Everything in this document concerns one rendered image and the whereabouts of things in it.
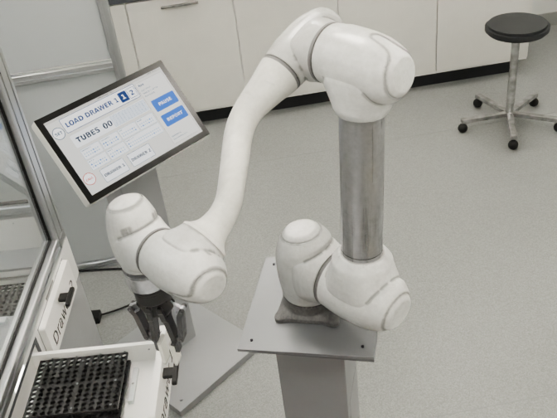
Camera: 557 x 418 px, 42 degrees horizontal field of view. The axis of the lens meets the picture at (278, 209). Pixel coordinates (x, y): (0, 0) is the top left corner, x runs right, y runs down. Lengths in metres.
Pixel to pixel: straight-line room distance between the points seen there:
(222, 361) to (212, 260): 1.71
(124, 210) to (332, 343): 0.78
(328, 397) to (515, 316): 1.21
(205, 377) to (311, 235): 1.23
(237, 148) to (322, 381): 0.92
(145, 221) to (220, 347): 1.69
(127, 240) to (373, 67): 0.58
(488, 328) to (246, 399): 1.03
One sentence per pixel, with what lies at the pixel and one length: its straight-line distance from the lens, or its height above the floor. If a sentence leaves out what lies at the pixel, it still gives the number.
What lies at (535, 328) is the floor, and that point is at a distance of 3.14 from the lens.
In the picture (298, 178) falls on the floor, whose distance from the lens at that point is 4.02.
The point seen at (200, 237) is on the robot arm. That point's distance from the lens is 1.32.
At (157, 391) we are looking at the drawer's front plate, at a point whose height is 0.93.
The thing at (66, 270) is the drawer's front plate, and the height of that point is 0.91.
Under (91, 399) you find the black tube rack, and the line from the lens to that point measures 1.80.
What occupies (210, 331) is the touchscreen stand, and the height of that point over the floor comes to 0.04.
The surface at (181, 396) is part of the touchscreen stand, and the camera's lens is 2.90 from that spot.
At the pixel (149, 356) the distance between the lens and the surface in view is 1.91.
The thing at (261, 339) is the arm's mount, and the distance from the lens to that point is 1.99.
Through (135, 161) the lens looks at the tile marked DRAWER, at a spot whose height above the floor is 1.00.
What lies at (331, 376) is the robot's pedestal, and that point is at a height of 0.59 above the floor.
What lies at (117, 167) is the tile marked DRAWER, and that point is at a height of 1.01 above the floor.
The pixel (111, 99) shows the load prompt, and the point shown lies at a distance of 2.47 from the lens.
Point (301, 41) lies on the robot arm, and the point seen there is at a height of 1.59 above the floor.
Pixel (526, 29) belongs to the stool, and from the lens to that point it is 4.14.
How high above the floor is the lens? 2.18
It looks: 35 degrees down
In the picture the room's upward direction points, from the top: 7 degrees counter-clockwise
